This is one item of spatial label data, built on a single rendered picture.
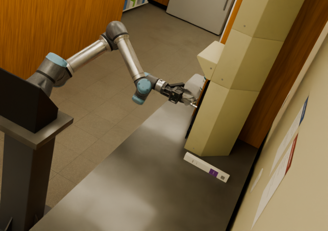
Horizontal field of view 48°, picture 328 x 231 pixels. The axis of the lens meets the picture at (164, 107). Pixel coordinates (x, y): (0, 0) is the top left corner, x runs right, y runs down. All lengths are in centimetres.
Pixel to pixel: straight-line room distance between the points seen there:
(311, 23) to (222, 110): 67
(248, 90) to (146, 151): 66
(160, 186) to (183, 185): 13
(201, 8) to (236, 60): 526
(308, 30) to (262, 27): 40
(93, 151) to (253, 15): 211
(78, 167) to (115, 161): 131
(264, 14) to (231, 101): 49
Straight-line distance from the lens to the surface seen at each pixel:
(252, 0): 181
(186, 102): 216
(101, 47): 223
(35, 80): 201
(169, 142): 220
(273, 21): 187
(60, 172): 319
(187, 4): 719
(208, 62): 193
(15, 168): 231
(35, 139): 201
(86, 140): 354
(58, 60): 205
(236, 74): 191
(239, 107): 207
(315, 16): 216
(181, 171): 204
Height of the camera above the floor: 224
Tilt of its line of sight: 31 degrees down
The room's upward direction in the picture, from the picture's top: 19 degrees clockwise
